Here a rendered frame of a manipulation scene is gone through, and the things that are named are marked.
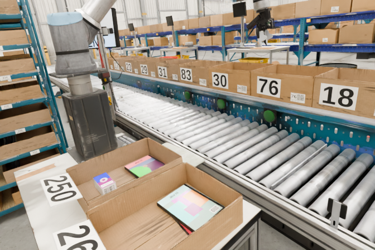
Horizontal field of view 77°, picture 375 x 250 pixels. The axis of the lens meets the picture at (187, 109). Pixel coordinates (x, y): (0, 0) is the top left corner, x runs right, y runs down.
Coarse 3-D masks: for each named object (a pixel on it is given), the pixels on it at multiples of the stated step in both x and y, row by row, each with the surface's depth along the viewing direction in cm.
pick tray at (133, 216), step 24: (192, 168) 88; (144, 192) 81; (168, 192) 88; (216, 192) 80; (96, 216) 71; (120, 216) 77; (144, 216) 78; (168, 216) 77; (216, 216) 63; (240, 216) 71; (120, 240) 69; (144, 240) 68; (168, 240) 68; (192, 240) 59; (216, 240) 65
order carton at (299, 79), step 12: (252, 72) 148; (264, 72) 157; (276, 72) 166; (288, 72) 159; (300, 72) 153; (312, 72) 147; (324, 72) 141; (252, 84) 150; (288, 84) 131; (300, 84) 125; (312, 84) 120; (252, 96) 153; (264, 96) 145; (288, 96) 133; (312, 96) 123
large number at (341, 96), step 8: (320, 88) 117; (328, 88) 114; (336, 88) 112; (344, 88) 109; (352, 88) 106; (320, 96) 118; (328, 96) 115; (336, 96) 112; (344, 96) 110; (352, 96) 107; (328, 104) 117; (336, 104) 113; (344, 104) 111; (352, 104) 108
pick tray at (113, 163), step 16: (128, 144) 110; (144, 144) 115; (160, 144) 107; (96, 160) 101; (112, 160) 106; (128, 160) 111; (160, 160) 111; (176, 160) 93; (80, 176) 98; (112, 176) 102; (128, 176) 100; (144, 176) 84; (80, 192) 78; (96, 192) 92; (112, 192) 77
